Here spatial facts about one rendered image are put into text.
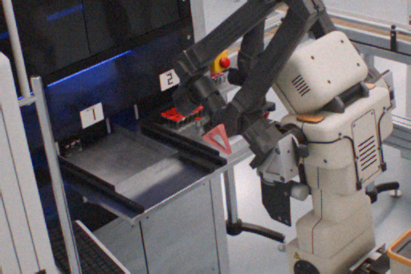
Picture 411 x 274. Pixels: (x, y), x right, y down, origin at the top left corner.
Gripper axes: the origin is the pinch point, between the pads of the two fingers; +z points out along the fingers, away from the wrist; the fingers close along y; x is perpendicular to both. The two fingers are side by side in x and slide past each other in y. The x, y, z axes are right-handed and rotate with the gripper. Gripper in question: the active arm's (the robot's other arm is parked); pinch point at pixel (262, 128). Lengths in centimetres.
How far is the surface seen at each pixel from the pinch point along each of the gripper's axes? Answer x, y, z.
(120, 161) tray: 40.6, 24.7, -0.3
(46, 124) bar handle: 89, -25, -44
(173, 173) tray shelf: 34.6, 5.8, 1.7
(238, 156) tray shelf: 14.8, -3.2, 2.6
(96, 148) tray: 40, 39, -2
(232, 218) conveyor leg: -30, 58, 68
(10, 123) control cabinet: 97, -24, -48
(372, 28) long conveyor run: -89, 18, -4
